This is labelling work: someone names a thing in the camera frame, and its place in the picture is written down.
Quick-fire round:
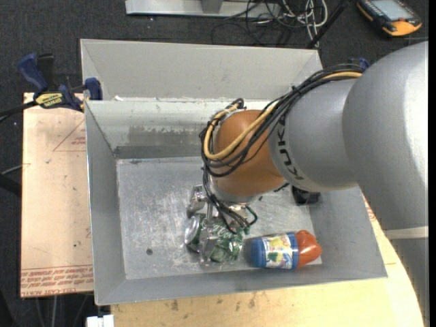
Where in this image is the blue bottle with orange cap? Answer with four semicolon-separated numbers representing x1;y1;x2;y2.
244;230;323;270

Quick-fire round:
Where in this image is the crushed green drink can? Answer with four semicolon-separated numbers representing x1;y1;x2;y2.
184;213;251;264

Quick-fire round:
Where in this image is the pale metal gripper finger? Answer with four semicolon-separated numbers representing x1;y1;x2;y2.
185;200;206;220
189;185;207;202

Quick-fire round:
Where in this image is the brown cardboard board, red print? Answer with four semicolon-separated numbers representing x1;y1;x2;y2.
20;92;95;298

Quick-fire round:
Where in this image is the grey metal bin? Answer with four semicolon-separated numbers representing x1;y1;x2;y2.
80;38;388;307

